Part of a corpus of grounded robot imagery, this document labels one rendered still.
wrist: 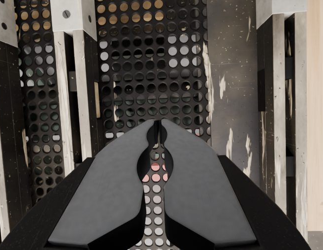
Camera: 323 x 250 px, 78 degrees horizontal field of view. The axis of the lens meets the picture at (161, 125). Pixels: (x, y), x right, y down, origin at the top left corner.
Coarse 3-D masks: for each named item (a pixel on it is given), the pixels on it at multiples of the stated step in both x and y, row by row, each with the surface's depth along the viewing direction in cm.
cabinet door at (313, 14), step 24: (312, 0) 40; (312, 24) 41; (312, 48) 41; (312, 72) 41; (312, 96) 41; (312, 120) 42; (312, 144) 42; (312, 168) 42; (312, 192) 43; (312, 216) 43
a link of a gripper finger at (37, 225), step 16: (80, 176) 8; (48, 192) 8; (64, 192) 8; (32, 208) 7; (48, 208) 7; (64, 208) 7; (16, 224) 7; (32, 224) 6; (48, 224) 6; (16, 240) 6; (32, 240) 6
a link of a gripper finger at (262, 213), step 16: (224, 160) 9; (240, 176) 8; (240, 192) 7; (256, 192) 7; (256, 208) 7; (272, 208) 7; (256, 224) 6; (272, 224) 6; (288, 224) 6; (272, 240) 6; (288, 240) 6; (304, 240) 6
